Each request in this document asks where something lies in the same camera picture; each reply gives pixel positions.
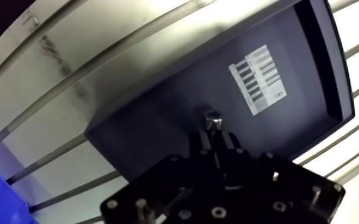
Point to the dark blue-grey tray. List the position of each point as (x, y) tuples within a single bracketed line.
[(173, 106)]

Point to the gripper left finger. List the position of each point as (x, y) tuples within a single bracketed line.
[(173, 187)]

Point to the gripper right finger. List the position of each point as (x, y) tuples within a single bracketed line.
[(261, 194)]

